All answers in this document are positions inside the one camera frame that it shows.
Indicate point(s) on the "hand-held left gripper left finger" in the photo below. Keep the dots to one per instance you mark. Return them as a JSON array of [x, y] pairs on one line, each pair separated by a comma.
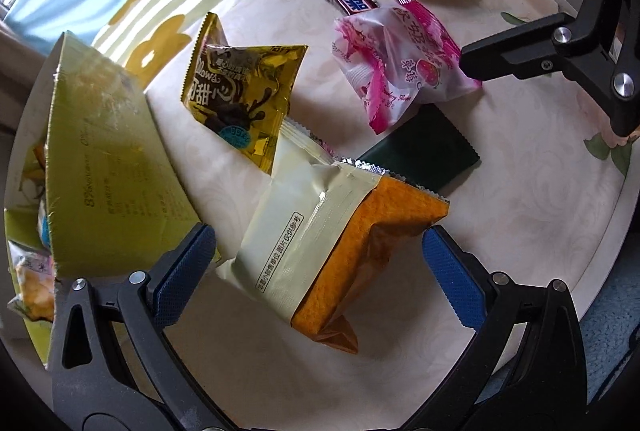
[[182, 278]]

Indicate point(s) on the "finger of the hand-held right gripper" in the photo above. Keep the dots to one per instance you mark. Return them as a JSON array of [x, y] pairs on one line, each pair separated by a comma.
[[510, 53]]

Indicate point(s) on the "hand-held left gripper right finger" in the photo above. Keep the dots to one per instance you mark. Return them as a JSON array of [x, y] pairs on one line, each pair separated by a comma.
[[452, 276]]

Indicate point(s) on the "pink and white strawberry packet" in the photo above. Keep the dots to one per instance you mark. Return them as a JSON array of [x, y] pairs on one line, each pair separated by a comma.
[[395, 61]]

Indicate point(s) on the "orange and cream snack packet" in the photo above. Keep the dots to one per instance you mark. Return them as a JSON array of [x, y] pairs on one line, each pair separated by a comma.
[[310, 251]]

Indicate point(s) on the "yellow-green bear print cardboard box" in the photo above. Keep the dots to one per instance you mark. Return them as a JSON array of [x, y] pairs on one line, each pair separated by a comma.
[[115, 151]]

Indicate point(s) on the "yellow and white snack packet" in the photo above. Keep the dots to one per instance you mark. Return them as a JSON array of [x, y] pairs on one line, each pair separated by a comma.
[[32, 286]]

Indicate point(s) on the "dark green snack packet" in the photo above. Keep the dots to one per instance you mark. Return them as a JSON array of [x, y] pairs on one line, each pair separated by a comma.
[[425, 151]]

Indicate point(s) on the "gold chocolate snack packet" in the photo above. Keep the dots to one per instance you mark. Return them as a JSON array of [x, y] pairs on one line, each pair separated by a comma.
[[240, 101]]

